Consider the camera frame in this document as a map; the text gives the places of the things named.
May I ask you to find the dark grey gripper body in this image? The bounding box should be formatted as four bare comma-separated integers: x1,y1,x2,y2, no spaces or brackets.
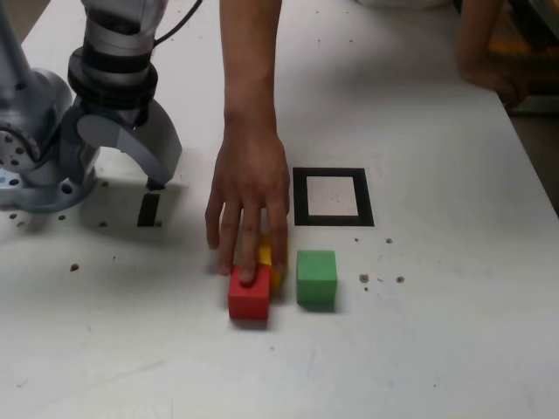
59,103,148,145

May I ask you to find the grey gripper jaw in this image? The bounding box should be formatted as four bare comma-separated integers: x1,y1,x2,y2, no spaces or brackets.
133,100,183,181
76,113,172,185

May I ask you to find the yellow cube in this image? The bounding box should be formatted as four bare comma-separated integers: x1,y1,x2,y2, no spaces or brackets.
257,233,289,292

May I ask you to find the red cube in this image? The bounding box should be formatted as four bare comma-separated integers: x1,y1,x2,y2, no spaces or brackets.
227,264,271,320

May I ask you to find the green cube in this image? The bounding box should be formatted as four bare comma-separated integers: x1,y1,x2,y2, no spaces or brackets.
295,249,338,306

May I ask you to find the black tape square outline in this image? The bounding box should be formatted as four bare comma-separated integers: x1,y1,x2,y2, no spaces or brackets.
292,167,376,228

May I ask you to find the person's hand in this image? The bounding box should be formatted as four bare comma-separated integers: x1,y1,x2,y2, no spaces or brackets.
204,124,293,284
457,55,533,111

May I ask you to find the black tape strip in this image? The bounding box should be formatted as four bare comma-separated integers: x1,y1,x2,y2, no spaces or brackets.
136,185,167,228

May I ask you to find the dark wooden furniture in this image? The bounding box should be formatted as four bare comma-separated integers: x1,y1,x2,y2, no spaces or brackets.
487,0,559,115

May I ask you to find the black cable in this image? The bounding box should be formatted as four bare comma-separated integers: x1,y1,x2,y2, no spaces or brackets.
152,0,205,45

